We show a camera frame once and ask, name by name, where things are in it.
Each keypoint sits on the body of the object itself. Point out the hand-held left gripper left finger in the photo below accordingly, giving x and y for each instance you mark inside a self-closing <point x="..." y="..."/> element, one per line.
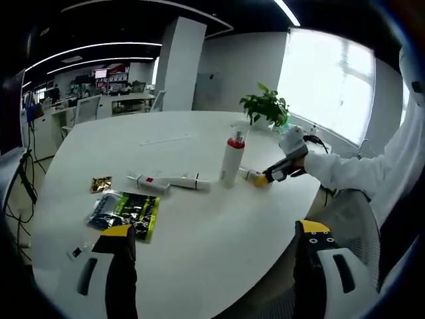
<point x="116" y="266"/>

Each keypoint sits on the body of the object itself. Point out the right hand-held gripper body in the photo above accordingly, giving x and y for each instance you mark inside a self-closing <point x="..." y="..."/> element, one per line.
<point x="292" y="143"/>

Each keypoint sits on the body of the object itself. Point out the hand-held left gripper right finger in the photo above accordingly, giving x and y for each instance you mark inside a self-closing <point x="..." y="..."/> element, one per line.
<point x="312" y="266"/>

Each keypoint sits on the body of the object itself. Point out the small clear skincare sachet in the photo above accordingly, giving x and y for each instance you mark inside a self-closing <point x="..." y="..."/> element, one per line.
<point x="74" y="253"/>

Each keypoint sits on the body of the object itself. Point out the tall red-collared skincare bottle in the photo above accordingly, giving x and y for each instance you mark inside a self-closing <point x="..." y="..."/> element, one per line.
<point x="230" y="163"/>

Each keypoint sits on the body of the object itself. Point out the silver blue skincare sachet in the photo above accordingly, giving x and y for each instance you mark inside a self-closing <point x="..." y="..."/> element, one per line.
<point x="103" y="207"/>

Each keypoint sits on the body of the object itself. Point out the green black skincare sachet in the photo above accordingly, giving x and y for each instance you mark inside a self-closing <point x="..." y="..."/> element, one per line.
<point x="136" y="209"/>

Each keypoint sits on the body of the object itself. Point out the gold foil skincare sachet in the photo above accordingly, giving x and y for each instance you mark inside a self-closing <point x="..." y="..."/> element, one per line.
<point x="101" y="184"/>

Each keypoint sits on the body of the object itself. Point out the large white skincare tube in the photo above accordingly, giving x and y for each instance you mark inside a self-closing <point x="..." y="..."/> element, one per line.
<point x="186" y="182"/>

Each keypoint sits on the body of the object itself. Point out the small white bottle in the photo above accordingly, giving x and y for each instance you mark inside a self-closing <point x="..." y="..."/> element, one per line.
<point x="313" y="129"/>

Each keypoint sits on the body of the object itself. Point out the person's right hand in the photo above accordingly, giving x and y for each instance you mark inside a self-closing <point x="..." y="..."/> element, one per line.
<point x="300" y="167"/>

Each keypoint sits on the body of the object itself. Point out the dark handheld tool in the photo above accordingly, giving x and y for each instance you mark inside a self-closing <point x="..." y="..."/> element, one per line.
<point x="312" y="137"/>

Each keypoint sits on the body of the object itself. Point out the potted green plant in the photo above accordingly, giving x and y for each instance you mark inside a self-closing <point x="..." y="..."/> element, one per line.
<point x="265" y="104"/>

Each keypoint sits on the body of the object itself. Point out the grey mesh office chair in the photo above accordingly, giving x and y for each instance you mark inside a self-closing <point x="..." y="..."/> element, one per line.
<point x="352" y="226"/>

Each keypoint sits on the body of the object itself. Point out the bright window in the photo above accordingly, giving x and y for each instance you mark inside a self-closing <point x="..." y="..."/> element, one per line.
<point x="325" y="83"/>

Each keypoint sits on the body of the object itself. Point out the person's white top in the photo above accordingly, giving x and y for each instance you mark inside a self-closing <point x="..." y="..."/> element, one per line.
<point x="408" y="149"/>

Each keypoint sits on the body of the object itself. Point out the short ceiling light bar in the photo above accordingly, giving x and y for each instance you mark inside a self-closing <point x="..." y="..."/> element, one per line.
<point x="289" y="13"/>

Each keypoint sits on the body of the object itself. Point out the white office chair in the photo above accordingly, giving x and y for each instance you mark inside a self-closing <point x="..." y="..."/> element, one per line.
<point x="88" y="108"/>
<point x="158" y="101"/>

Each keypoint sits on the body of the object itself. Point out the white low cabinet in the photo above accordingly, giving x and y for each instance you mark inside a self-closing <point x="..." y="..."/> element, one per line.
<point x="43" y="136"/>

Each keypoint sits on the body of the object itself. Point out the white standing desk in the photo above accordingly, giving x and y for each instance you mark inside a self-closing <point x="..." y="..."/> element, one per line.
<point x="10" y="157"/>

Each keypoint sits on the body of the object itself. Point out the white background desk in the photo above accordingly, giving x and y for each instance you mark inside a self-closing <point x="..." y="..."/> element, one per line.
<point x="133" y="97"/>

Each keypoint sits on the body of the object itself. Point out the blue object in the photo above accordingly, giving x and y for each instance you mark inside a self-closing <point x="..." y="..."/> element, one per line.
<point x="34" y="112"/>

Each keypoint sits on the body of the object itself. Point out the long ceiling light strip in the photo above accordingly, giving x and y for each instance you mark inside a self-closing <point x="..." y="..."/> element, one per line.
<point x="133" y="58"/>
<point x="133" y="43"/>

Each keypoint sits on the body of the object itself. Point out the red white display shelf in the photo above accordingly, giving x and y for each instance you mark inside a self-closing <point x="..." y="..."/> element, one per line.
<point x="119" y="78"/>

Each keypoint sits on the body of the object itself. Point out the pink wall screen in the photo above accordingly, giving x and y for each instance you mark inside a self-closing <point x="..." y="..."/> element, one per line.
<point x="101" y="73"/>

